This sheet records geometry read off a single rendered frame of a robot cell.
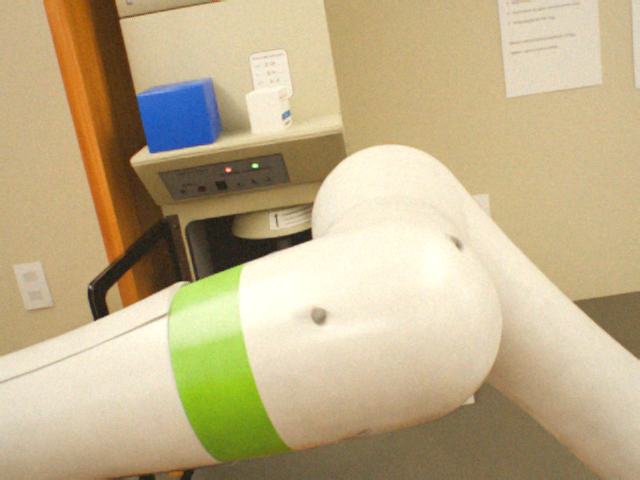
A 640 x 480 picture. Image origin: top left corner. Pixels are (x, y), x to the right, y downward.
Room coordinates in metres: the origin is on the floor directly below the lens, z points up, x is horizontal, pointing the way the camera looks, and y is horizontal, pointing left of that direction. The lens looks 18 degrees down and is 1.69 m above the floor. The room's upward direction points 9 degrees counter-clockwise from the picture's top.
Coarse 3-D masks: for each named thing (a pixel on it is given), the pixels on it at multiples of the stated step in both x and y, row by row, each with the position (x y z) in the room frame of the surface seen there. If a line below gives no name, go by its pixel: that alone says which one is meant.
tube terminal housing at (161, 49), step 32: (256, 0) 1.23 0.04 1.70; (288, 0) 1.22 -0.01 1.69; (320, 0) 1.22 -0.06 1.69; (128, 32) 1.24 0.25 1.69; (160, 32) 1.24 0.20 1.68; (192, 32) 1.23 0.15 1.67; (224, 32) 1.23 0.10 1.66; (256, 32) 1.23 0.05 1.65; (288, 32) 1.23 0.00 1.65; (320, 32) 1.22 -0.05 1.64; (160, 64) 1.24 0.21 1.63; (192, 64) 1.23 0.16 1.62; (224, 64) 1.23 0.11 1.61; (320, 64) 1.22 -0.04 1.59; (224, 96) 1.23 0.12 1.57; (320, 96) 1.22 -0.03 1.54; (224, 128) 1.23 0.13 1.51; (256, 192) 1.23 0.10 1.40; (288, 192) 1.23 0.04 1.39
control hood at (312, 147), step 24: (312, 120) 1.19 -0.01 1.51; (336, 120) 1.15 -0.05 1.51; (216, 144) 1.12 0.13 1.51; (240, 144) 1.12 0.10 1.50; (264, 144) 1.12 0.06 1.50; (288, 144) 1.12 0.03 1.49; (312, 144) 1.13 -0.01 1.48; (336, 144) 1.13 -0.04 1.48; (144, 168) 1.13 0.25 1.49; (168, 168) 1.14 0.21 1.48; (288, 168) 1.17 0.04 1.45; (312, 168) 1.17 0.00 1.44; (168, 192) 1.19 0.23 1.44; (240, 192) 1.20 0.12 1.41
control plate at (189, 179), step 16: (240, 160) 1.14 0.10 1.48; (256, 160) 1.14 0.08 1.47; (272, 160) 1.15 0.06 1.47; (176, 176) 1.16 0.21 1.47; (192, 176) 1.16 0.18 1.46; (208, 176) 1.16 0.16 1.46; (224, 176) 1.17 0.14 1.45; (240, 176) 1.17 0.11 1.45; (256, 176) 1.17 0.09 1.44; (272, 176) 1.18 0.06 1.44; (288, 176) 1.18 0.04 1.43; (176, 192) 1.19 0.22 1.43; (192, 192) 1.19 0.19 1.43; (208, 192) 1.20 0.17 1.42; (224, 192) 1.20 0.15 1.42
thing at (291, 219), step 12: (300, 204) 1.27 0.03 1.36; (312, 204) 1.29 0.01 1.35; (240, 216) 1.29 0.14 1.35; (252, 216) 1.27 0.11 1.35; (264, 216) 1.26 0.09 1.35; (276, 216) 1.25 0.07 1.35; (288, 216) 1.26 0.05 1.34; (300, 216) 1.26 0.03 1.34; (240, 228) 1.28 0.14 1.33; (252, 228) 1.26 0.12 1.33; (264, 228) 1.25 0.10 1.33; (276, 228) 1.25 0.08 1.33; (288, 228) 1.25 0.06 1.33; (300, 228) 1.25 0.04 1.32
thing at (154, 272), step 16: (160, 240) 1.17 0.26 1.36; (144, 256) 1.10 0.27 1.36; (160, 256) 1.16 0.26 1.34; (128, 272) 1.04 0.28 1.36; (144, 272) 1.09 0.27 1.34; (160, 272) 1.14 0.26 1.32; (112, 288) 0.98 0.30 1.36; (128, 288) 1.02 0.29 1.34; (144, 288) 1.07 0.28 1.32; (160, 288) 1.13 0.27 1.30; (112, 304) 0.97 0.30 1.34; (128, 304) 1.01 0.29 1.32
